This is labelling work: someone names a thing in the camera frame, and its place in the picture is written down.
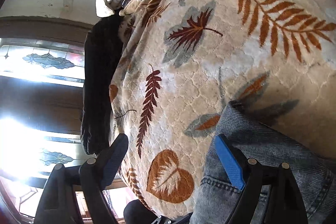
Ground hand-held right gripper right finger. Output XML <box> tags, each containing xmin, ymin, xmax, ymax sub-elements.
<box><xmin>215</xmin><ymin>134</ymin><xmax>309</xmax><ymax>224</ymax></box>

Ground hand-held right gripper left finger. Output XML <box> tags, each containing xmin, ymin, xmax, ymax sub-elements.
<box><xmin>34</xmin><ymin>133</ymin><xmax>129</xmax><ymax>224</ymax></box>

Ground blue denim pants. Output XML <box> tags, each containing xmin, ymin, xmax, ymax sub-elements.
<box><xmin>189</xmin><ymin>101</ymin><xmax>336</xmax><ymax>224</ymax></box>

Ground black garment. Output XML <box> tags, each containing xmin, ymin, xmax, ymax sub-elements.
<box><xmin>80</xmin><ymin>13</ymin><xmax>137</xmax><ymax>156</ymax></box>

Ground stained-glass window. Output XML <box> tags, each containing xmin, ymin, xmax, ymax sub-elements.
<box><xmin>0</xmin><ymin>38</ymin><xmax>124</xmax><ymax>216</ymax></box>

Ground cream leaf-print blanket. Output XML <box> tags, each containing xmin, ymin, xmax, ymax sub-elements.
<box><xmin>108</xmin><ymin>0</ymin><xmax>336</xmax><ymax>220</ymax></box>

